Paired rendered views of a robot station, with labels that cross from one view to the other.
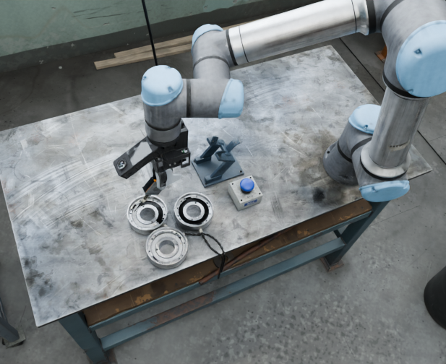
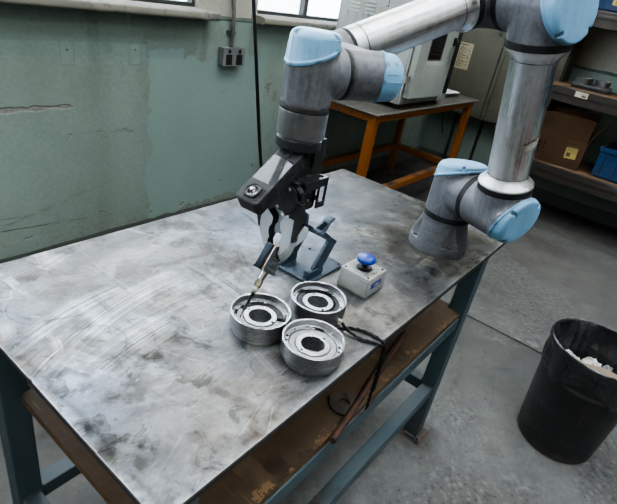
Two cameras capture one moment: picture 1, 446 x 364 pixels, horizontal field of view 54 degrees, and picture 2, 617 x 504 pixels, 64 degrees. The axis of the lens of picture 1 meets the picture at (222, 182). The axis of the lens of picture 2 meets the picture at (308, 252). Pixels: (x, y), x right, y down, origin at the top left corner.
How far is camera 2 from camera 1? 0.67 m
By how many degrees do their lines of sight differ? 33
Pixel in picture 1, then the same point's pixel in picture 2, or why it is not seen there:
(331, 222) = (432, 335)
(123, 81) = not seen: hidden behind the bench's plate
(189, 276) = (311, 438)
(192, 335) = not seen: outside the picture
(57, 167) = (83, 298)
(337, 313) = (456, 491)
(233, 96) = (394, 60)
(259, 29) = (378, 18)
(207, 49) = not seen: hidden behind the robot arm
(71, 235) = (151, 372)
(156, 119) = (313, 92)
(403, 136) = (537, 124)
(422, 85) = (570, 26)
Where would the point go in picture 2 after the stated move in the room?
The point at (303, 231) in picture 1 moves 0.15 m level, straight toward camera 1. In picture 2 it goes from (410, 350) to (416, 391)
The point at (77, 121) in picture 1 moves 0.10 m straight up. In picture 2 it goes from (90, 249) to (88, 204)
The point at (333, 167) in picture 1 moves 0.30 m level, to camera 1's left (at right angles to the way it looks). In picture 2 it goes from (432, 240) to (319, 240)
